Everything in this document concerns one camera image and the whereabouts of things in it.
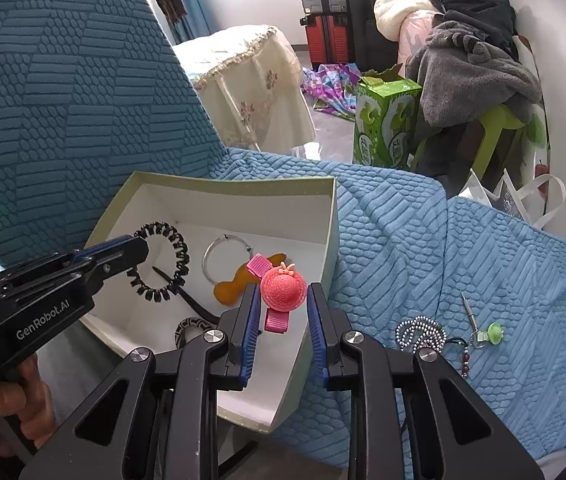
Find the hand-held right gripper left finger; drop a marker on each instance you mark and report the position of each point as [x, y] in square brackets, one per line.
[249, 340]

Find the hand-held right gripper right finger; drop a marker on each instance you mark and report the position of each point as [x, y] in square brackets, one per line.
[317, 340]

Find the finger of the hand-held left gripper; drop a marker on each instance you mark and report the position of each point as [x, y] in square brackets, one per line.
[118, 260]
[105, 246]

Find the orange hair clip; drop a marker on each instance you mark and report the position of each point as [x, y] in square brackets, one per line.
[228, 290]

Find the pink hat hair clip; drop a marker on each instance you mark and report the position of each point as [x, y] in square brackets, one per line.
[283, 287]

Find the black hair stick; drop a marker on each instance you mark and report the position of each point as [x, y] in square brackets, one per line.
[193, 305]

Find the silver bangle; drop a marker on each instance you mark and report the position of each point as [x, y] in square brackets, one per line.
[204, 262]

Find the pale green cardboard box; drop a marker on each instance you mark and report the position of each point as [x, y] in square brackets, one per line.
[243, 225]

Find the person's left hand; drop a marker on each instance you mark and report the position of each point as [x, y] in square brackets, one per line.
[28, 400]

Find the blue covered sofa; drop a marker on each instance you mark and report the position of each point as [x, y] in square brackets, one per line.
[413, 235]

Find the cream lace covered table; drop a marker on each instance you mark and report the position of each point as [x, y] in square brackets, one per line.
[243, 75]

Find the white tote bag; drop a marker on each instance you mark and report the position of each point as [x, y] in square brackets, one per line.
[480, 192]

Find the green carton box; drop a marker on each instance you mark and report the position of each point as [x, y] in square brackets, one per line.
[388, 125]

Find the blue curtain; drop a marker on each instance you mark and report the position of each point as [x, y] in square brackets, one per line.
[195, 15]

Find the purple patterned cloth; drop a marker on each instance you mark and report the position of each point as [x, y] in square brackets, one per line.
[333, 85]

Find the green plastic stool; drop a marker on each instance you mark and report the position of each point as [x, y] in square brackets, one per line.
[495, 130]

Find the red suitcase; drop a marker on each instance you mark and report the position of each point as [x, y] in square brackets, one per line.
[330, 40]

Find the grey fleece blanket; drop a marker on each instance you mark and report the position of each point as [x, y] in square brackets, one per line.
[463, 75]

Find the fruit print folded board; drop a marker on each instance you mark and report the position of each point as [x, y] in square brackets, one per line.
[538, 130]

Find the pink quilt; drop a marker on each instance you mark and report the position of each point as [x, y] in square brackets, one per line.
[413, 40]

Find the black suitcase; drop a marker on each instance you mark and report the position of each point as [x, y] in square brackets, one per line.
[368, 25]

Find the white padded coat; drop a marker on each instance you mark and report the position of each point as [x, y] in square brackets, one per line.
[398, 5]

